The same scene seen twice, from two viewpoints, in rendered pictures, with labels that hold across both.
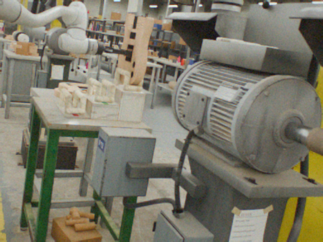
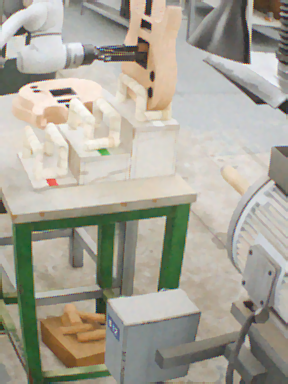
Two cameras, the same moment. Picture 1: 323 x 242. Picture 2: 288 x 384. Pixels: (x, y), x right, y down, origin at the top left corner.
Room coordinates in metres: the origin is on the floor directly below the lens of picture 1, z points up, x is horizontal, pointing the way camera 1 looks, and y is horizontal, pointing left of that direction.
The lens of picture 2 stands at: (0.00, 0.06, 1.93)
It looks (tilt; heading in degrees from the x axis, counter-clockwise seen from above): 26 degrees down; 356
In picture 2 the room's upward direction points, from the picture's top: 5 degrees clockwise
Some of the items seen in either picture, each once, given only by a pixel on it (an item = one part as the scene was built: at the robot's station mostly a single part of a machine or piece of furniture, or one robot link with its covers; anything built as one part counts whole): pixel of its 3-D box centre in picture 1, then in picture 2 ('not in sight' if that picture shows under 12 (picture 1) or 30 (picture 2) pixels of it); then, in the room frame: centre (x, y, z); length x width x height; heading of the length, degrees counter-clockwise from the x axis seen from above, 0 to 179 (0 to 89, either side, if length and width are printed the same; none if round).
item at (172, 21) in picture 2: (147, 25); (170, 16); (2.09, -0.11, 1.48); 0.07 x 0.04 x 0.09; 20
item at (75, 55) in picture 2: (91, 46); (72, 55); (2.12, 0.18, 1.32); 0.09 x 0.06 x 0.09; 20
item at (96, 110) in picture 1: (98, 106); (90, 150); (2.15, 0.09, 0.98); 0.27 x 0.16 x 0.09; 21
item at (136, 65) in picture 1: (133, 50); (149, 47); (2.21, -0.06, 1.33); 0.35 x 0.04 x 0.40; 20
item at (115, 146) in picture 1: (137, 178); (173, 365); (1.08, -0.10, 0.99); 0.24 x 0.21 x 0.26; 21
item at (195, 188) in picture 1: (188, 182); (245, 363); (1.05, -0.25, 1.02); 0.13 x 0.04 x 0.04; 21
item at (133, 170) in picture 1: (156, 170); (201, 350); (1.10, -0.16, 1.02); 0.19 x 0.04 x 0.04; 111
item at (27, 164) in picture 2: (72, 111); (44, 167); (2.10, 0.23, 0.94); 0.27 x 0.15 x 0.01; 21
